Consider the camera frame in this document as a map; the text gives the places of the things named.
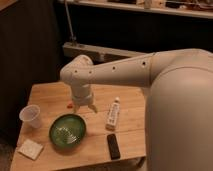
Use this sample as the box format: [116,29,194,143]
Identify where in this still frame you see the upper wooden shelf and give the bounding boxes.
[57,0,213,20]

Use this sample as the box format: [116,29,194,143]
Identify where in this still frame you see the black rectangular remote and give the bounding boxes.
[107,134,120,160]

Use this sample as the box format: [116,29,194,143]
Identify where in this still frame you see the grey metal shelf beam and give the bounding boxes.
[63,42,142,62]

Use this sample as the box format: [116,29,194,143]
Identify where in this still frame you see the white square sponge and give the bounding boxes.
[18,139,44,160]

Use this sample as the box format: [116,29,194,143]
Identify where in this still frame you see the white tube with cap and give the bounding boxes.
[106,97,120,130]

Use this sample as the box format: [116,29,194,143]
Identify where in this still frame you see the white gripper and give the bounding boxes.
[72,93,98,113]

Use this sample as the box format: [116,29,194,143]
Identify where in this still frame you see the green ceramic bowl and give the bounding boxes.
[49,114,86,149]

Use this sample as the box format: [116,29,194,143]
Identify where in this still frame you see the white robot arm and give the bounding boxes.
[60,49,213,171]

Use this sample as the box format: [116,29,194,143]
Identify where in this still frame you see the metal pole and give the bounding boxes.
[64,0,77,45]

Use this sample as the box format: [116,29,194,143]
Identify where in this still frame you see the clear plastic cup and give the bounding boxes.
[19,105,42,128]

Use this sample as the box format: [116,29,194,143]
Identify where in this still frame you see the wooden table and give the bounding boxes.
[11,82,146,171]

